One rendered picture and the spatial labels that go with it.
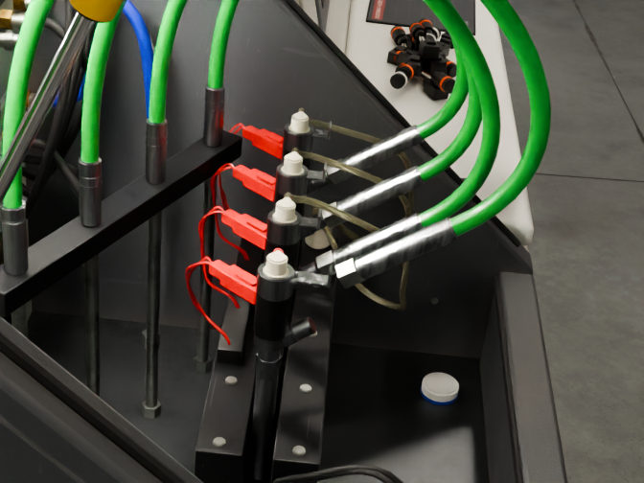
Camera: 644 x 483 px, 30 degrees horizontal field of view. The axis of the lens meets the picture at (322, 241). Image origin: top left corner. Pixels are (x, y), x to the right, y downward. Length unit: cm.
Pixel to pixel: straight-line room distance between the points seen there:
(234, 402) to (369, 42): 80
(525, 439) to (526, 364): 11
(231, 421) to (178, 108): 36
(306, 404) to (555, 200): 245
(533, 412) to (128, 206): 40
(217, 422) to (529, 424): 28
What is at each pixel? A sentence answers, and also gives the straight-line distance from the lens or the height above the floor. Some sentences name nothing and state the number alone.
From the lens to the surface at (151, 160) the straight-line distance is 106.
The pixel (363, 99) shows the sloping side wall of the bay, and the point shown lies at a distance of 119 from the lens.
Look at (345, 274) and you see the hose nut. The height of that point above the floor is 114.
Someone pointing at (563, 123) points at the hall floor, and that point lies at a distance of 387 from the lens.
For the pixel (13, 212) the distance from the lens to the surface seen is 92.
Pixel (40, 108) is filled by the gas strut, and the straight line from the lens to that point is 51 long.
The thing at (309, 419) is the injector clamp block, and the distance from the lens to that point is 101.
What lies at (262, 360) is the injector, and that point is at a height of 104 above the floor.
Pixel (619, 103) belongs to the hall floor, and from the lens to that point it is 409.
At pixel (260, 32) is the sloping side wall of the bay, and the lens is 116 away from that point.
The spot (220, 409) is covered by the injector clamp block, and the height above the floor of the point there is 98.
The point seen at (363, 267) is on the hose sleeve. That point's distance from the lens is 90.
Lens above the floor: 164
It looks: 32 degrees down
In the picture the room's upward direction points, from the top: 6 degrees clockwise
